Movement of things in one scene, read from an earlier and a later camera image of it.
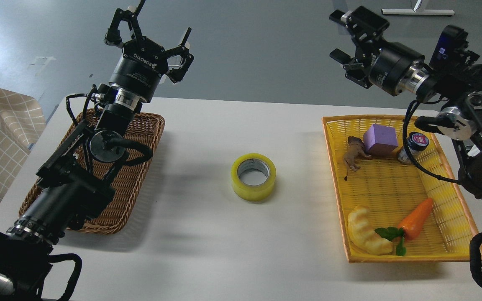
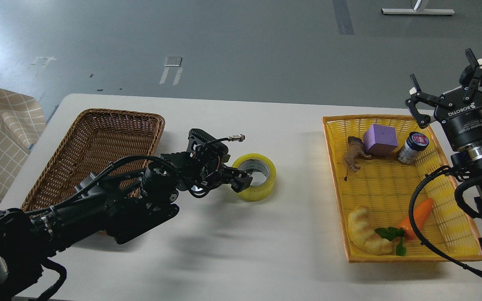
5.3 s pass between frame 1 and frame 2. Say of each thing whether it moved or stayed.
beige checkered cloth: stayed
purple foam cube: stayed
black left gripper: moved
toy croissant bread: stayed
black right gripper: moved
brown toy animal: stayed
